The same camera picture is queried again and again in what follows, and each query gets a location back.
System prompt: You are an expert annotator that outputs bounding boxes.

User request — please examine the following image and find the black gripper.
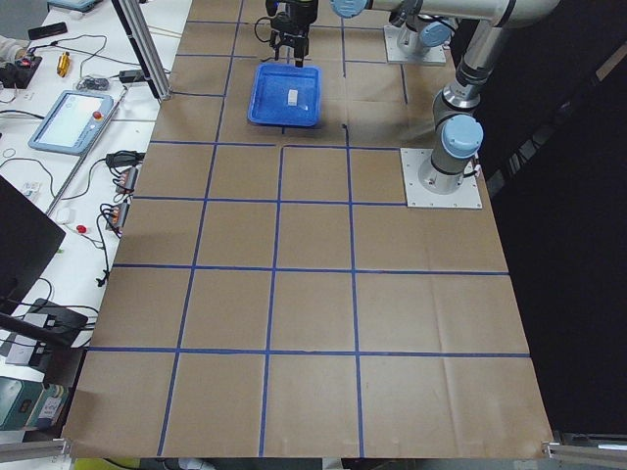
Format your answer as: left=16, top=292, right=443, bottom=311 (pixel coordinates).
left=269, top=2, right=316, bottom=68

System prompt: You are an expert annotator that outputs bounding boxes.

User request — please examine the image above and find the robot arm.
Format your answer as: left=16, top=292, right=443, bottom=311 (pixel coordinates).
left=353, top=0, right=558, bottom=195
left=265, top=1, right=457, bottom=68

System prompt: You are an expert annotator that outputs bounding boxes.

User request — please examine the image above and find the blue plastic tray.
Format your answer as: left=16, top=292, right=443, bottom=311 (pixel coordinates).
left=248, top=63, right=322, bottom=127

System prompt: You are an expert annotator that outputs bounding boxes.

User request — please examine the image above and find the black power adapter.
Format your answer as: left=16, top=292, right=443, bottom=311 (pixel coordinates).
left=119, top=70, right=146, bottom=83

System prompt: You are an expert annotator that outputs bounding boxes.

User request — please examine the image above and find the red connector box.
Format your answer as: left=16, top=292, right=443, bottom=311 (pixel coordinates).
left=114, top=166, right=139, bottom=195

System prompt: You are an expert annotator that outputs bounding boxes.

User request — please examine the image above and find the teach pendant tablet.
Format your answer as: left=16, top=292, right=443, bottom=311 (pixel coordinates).
left=28, top=90, right=115, bottom=157

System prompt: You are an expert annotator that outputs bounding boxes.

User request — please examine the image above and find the yellow cylindrical tool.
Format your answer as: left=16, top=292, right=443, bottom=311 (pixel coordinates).
left=56, top=52, right=71, bottom=77

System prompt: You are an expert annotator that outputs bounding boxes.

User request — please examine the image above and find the black smartphone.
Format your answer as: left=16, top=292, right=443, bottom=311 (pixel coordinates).
left=27, top=22, right=68, bottom=40

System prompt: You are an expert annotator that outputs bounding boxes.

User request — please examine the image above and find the orange connector box near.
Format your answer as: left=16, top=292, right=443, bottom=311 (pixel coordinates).
left=104, top=202, right=130, bottom=233

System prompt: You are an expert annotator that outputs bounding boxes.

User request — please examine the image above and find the black monitor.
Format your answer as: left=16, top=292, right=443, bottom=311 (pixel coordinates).
left=1, top=177, right=66, bottom=314

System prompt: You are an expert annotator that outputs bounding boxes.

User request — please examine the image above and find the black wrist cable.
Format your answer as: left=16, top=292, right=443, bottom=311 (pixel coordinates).
left=253, top=17, right=278, bottom=46

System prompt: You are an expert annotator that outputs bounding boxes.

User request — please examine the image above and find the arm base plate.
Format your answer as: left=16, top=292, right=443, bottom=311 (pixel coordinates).
left=383, top=23, right=452, bottom=67
left=400, top=148, right=483, bottom=211

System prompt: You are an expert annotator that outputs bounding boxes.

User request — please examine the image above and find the aluminium profile post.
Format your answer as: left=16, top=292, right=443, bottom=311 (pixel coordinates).
left=112, top=0, right=171, bottom=103

